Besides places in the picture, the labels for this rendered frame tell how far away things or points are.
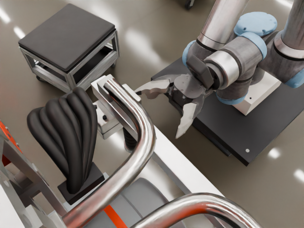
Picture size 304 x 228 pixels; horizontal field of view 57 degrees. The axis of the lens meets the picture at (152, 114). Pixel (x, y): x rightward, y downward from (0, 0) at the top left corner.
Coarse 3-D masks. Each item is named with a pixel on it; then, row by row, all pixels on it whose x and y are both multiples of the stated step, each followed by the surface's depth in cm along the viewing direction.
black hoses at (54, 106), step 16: (64, 96) 46; (80, 96) 38; (32, 112) 37; (48, 112) 36; (64, 112) 36; (80, 112) 37; (96, 112) 38; (32, 128) 35; (48, 128) 36; (64, 128) 35; (80, 128) 37; (96, 128) 38; (48, 144) 35; (64, 144) 36; (80, 144) 37; (64, 160) 36; (80, 160) 37; (80, 176) 37; (96, 176) 38; (64, 192) 37; (80, 192) 37
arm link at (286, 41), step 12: (300, 0) 81; (300, 12) 83; (288, 24) 90; (300, 24) 86; (276, 36) 99; (288, 36) 92; (300, 36) 88; (276, 48) 97; (288, 48) 94; (300, 48) 92; (264, 60) 104; (276, 60) 99; (288, 60) 95; (300, 60) 94; (276, 72) 103; (288, 72) 99; (300, 72) 96; (288, 84) 102; (300, 84) 103
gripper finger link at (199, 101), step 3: (201, 96) 64; (192, 99) 64; (195, 99) 63; (198, 99) 63; (201, 99) 63; (192, 102) 63; (195, 102) 63; (198, 102) 63; (201, 102) 63; (198, 105) 62; (201, 105) 62; (195, 108) 62; (198, 108) 62; (201, 108) 62; (195, 111) 61; (198, 111) 62; (195, 114) 61
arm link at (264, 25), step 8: (248, 16) 109; (256, 16) 108; (264, 16) 107; (272, 16) 107; (240, 24) 106; (248, 24) 105; (256, 24) 105; (264, 24) 104; (272, 24) 103; (240, 32) 106; (256, 32) 102; (264, 32) 103; (272, 32) 104; (264, 40) 103
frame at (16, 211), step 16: (0, 128) 47; (0, 144) 38; (0, 160) 28; (16, 160) 51; (0, 176) 26; (16, 176) 60; (32, 176) 58; (0, 192) 23; (16, 192) 58; (32, 192) 60; (48, 192) 62; (0, 208) 22; (16, 208) 23; (64, 208) 64; (0, 224) 22; (16, 224) 22; (32, 224) 24
